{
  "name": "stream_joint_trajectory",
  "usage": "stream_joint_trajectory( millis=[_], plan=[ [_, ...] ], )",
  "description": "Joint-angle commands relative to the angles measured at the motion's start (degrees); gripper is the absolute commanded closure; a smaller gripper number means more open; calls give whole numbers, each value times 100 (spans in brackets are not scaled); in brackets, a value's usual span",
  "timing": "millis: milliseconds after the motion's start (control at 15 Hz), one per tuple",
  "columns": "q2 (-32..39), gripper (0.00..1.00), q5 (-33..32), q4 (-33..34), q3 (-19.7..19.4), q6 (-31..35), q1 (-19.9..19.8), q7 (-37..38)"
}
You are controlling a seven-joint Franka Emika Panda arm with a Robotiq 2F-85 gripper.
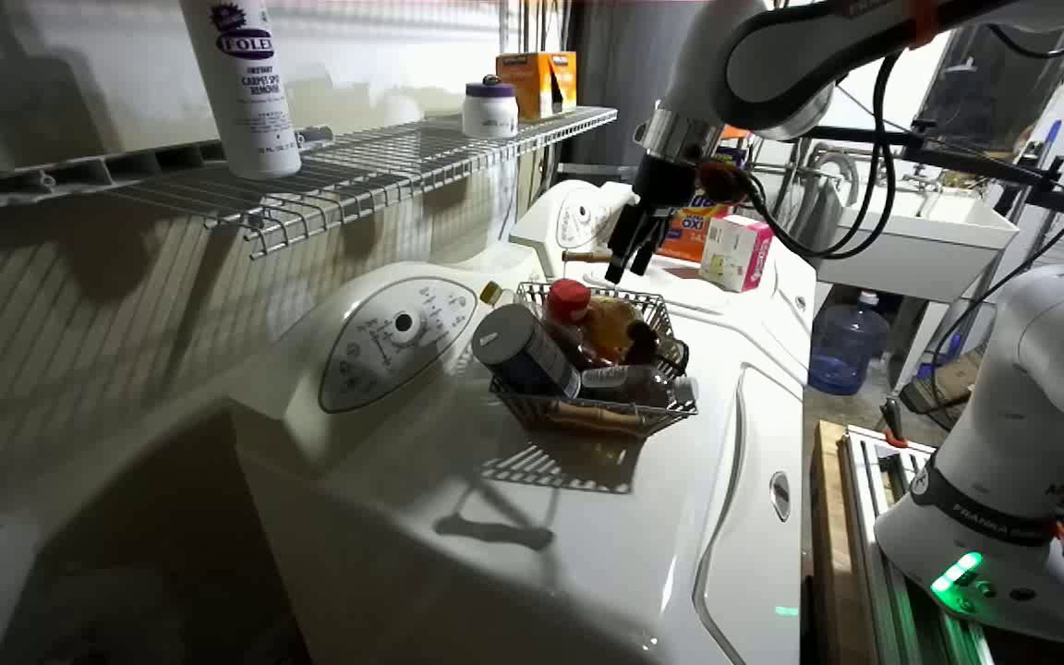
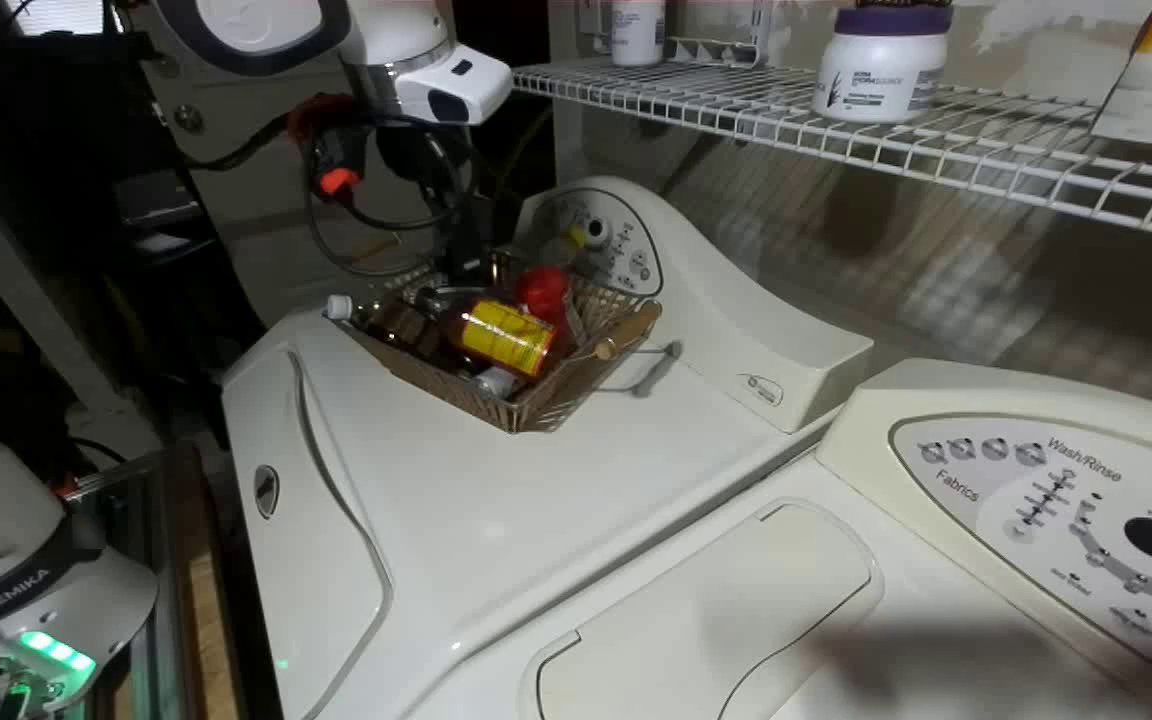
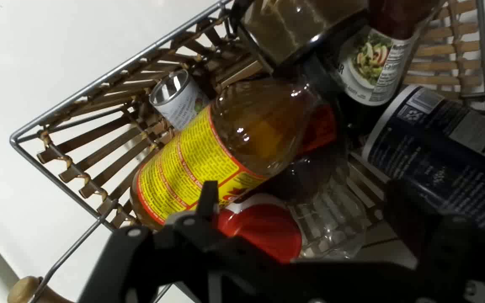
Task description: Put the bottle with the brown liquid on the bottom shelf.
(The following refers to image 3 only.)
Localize dark blue cylindrical canister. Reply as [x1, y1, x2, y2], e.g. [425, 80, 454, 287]
[361, 86, 485, 229]

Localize small silver tin can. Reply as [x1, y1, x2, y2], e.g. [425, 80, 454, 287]
[148, 70, 208, 132]

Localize brown liquid bottle yellow label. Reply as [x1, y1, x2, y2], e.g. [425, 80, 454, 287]
[131, 78, 323, 228]

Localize red sauce bottle vegetable label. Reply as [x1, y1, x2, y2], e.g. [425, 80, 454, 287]
[338, 0, 442, 107]

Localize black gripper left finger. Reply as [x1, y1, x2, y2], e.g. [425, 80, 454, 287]
[77, 182, 287, 303]

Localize glass jar with brown contents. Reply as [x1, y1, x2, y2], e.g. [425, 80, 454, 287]
[235, 0, 366, 71]

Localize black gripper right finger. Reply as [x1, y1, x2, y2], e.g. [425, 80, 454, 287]
[383, 179, 485, 303]

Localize red capped white bottle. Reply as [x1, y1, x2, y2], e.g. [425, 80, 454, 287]
[217, 194, 301, 263]

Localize wire basket with wooden slats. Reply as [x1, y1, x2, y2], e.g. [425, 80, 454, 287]
[8, 0, 485, 266]

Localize wooden basket handle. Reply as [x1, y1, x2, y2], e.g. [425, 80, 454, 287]
[6, 277, 70, 303]

